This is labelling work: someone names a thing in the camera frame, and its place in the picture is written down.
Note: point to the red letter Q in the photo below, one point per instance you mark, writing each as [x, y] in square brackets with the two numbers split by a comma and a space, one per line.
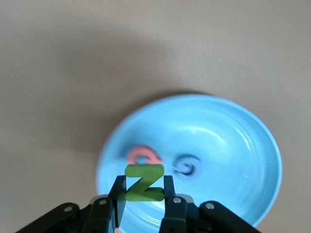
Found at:
[136, 151]

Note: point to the green letter N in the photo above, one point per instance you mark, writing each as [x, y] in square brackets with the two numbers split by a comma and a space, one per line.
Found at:
[144, 184]

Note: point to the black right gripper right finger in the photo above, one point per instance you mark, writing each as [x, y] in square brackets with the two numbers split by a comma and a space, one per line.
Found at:
[179, 216]

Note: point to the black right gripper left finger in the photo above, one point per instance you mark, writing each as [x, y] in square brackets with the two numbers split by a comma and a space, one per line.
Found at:
[97, 216]

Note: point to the brown table cover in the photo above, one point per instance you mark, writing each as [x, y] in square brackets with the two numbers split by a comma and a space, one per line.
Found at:
[73, 72]

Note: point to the blue letter G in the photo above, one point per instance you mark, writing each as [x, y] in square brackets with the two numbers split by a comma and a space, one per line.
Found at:
[192, 170]

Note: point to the blue plate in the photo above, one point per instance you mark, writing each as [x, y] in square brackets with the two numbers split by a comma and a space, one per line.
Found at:
[230, 157]

